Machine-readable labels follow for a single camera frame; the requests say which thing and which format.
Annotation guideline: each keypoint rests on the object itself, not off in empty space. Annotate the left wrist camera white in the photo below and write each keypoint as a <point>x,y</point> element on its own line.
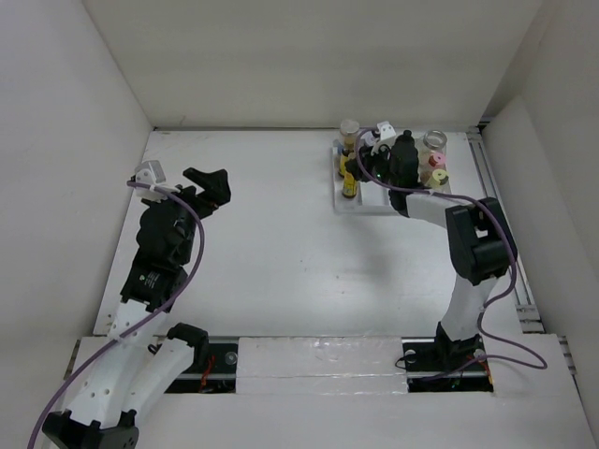
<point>148,176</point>

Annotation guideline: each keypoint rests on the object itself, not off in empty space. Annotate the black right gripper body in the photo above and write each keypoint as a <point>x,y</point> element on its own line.
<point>377,166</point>

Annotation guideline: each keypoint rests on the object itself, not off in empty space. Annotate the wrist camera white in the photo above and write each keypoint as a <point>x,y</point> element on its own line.
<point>381,133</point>
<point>148,176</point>

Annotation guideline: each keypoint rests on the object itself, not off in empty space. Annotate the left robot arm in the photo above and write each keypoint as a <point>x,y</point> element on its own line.
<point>127,376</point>

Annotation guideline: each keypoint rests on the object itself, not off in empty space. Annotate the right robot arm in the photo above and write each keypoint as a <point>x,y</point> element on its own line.
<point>480,244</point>

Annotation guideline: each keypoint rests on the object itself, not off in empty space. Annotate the pink-cap spice bottle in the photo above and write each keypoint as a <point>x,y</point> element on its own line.
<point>430,161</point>

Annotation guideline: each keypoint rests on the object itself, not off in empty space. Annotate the tall silver-lid sesame jar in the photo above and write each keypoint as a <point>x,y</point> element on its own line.
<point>346,140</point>

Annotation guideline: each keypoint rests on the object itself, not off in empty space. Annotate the white divided organizer tray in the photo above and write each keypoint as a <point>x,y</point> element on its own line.
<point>372,199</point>

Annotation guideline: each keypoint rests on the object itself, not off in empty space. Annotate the black-cap round spice jar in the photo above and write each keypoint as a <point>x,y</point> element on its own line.
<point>405,139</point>

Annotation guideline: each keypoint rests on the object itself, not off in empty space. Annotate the yellow-cap spice bottle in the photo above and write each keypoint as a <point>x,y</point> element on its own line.
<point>436,180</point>

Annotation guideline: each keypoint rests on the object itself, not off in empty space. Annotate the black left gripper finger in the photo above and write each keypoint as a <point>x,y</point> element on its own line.
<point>197,176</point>
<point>218,189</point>

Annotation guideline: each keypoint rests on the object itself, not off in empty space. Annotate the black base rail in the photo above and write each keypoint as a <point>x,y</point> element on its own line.
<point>342,366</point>

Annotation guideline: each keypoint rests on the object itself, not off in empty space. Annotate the clear glass jar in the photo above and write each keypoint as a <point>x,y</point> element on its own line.
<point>433,140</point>

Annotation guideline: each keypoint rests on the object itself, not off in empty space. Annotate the yellow-label cork bottle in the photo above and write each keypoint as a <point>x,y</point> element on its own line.
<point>343,158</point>
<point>350,186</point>

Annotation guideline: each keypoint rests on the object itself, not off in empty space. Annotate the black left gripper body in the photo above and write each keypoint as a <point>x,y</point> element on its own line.
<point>198,202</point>

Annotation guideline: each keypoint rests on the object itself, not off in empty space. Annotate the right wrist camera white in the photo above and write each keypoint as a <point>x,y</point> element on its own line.
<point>381,133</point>

